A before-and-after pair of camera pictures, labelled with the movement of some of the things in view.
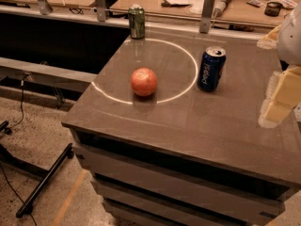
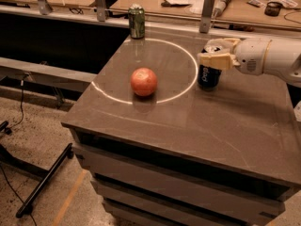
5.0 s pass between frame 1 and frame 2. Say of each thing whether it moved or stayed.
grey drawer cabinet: stayed
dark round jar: stayed
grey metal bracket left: stayed
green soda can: stayed
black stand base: stayed
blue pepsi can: stayed
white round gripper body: moved
